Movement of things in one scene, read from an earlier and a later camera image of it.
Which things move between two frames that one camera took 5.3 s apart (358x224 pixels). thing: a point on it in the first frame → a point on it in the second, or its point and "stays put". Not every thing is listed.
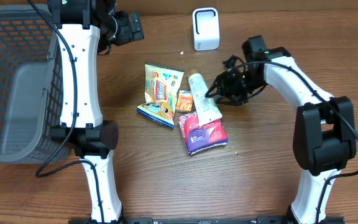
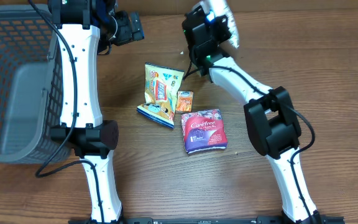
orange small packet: [184, 101] stays put
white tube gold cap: [207, 109] → [222, 8]
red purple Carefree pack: [197, 138] stays put
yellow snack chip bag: [161, 85] stays put
